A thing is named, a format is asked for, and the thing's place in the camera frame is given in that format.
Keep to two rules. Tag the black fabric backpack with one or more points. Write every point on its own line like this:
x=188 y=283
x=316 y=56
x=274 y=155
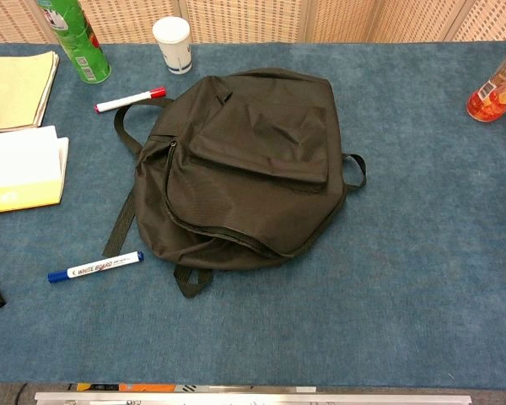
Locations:
x=257 y=190

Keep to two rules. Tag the white and yellow book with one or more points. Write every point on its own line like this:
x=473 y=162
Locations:
x=21 y=169

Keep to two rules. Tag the blue felt table cover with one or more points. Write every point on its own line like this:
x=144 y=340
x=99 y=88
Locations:
x=405 y=253

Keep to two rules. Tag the red whiteboard marker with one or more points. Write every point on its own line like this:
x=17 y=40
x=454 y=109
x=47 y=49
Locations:
x=126 y=100

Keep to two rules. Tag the blue whiteboard marker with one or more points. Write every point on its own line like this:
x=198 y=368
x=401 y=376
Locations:
x=93 y=268

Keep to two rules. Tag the white paper cup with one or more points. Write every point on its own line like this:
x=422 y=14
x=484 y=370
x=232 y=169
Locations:
x=173 y=42

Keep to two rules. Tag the woven folding screen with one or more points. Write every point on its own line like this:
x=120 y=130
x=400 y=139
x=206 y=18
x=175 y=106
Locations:
x=257 y=21

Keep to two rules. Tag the orange label strip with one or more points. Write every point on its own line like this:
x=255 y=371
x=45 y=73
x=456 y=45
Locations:
x=143 y=387

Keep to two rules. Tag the green plastic bottle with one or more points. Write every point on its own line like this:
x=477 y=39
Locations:
x=78 y=38

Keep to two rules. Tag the orange drink bottle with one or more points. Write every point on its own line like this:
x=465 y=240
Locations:
x=489 y=101

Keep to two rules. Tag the beige paper notebook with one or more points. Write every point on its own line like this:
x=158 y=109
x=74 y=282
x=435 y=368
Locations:
x=12 y=88

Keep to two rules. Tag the aluminium profile rail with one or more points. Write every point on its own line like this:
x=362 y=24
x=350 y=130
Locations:
x=253 y=398

